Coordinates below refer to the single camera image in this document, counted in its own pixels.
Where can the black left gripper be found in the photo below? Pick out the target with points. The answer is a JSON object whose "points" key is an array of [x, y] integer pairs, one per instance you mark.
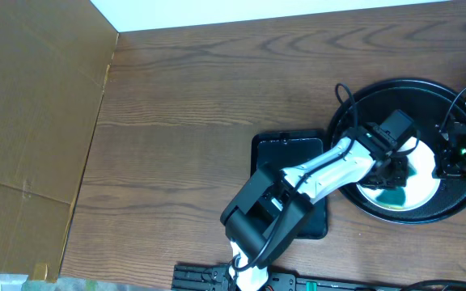
{"points": [[391, 174]]}

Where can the green yellow sponge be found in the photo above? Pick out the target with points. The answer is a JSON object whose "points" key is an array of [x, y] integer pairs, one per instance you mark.
{"points": [[401, 198]]}

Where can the white plate green stain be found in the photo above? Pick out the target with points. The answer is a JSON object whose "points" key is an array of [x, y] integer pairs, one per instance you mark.
{"points": [[422, 159]]}

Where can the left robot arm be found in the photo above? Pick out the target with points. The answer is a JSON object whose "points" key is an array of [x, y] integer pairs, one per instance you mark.
{"points": [[362, 150]]}

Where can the round black tray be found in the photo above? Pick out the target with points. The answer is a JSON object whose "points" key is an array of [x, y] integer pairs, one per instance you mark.
{"points": [[428, 104]]}

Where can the black rectangular tray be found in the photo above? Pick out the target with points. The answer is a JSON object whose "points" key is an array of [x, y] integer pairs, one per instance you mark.
{"points": [[287, 149]]}

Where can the cardboard panel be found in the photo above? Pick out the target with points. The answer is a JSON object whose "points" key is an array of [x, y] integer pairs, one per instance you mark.
{"points": [[54, 62]]}

